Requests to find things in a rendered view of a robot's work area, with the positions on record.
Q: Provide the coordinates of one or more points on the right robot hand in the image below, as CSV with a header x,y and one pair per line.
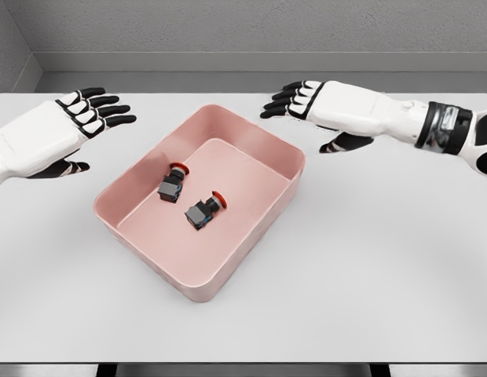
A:
x,y
337,106

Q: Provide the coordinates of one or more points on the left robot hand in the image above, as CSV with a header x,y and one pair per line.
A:
x,y
47,129

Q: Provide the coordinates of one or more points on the pink rectangular basket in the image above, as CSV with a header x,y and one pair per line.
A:
x,y
212,243

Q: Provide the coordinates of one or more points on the black red-button industrial switch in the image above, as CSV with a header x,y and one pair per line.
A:
x,y
204,212
172,184

